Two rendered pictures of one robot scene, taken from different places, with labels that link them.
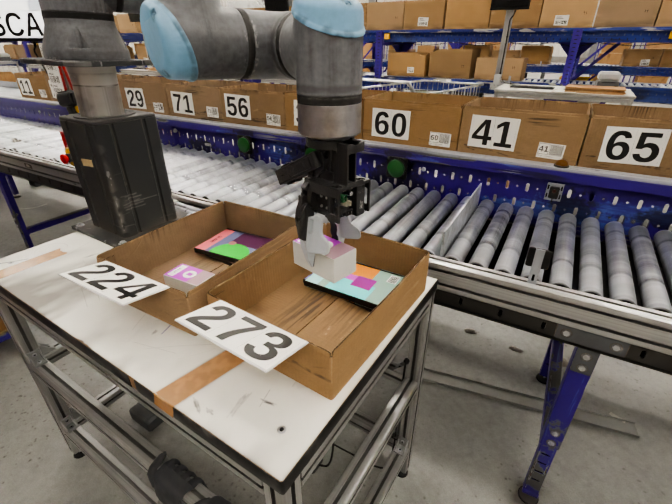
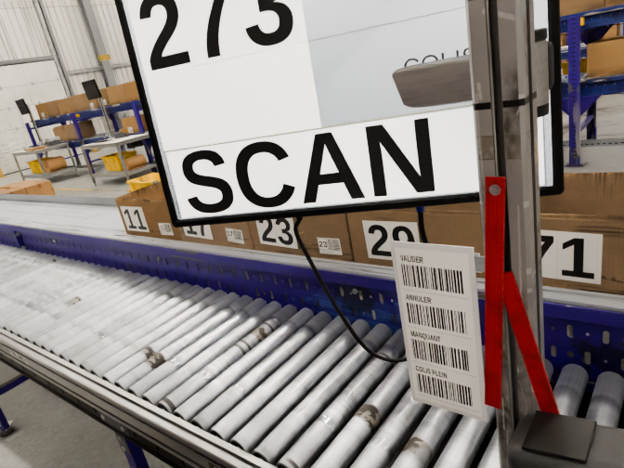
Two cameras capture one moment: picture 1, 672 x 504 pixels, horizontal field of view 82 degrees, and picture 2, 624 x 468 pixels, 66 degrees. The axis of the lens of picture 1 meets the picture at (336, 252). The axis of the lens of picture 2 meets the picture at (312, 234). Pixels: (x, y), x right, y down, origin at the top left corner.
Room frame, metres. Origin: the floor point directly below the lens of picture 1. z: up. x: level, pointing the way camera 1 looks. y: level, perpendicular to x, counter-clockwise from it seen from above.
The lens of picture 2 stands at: (1.21, 1.11, 1.42)
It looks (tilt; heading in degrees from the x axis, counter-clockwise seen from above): 19 degrees down; 12
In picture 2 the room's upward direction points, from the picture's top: 12 degrees counter-clockwise
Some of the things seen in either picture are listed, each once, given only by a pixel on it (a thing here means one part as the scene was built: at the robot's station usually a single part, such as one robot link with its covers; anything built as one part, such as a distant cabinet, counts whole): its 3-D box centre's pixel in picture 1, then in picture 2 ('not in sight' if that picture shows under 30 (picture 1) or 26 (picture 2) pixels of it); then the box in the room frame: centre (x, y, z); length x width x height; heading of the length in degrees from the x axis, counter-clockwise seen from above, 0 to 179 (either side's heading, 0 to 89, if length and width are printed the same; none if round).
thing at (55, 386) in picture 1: (222, 386); not in sight; (0.81, 0.33, 0.36); 1.00 x 0.58 x 0.72; 57
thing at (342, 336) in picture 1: (328, 290); not in sight; (0.66, 0.02, 0.80); 0.38 x 0.28 x 0.10; 146
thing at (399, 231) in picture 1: (412, 218); not in sight; (1.21, -0.26, 0.72); 0.52 x 0.05 x 0.05; 150
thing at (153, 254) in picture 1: (212, 255); not in sight; (0.81, 0.30, 0.80); 0.38 x 0.28 x 0.10; 150
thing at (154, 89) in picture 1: (164, 95); (438, 220); (2.46, 1.02, 0.96); 0.39 x 0.29 x 0.17; 60
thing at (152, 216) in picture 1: (123, 172); not in sight; (1.11, 0.62, 0.91); 0.26 x 0.26 x 0.33; 57
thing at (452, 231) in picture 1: (463, 217); not in sight; (1.13, -0.40, 0.76); 0.46 x 0.01 x 0.09; 150
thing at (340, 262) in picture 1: (324, 255); not in sight; (0.59, 0.02, 0.92); 0.10 x 0.06 x 0.05; 46
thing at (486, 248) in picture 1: (493, 234); not in sight; (1.08, -0.49, 0.72); 0.52 x 0.05 x 0.05; 150
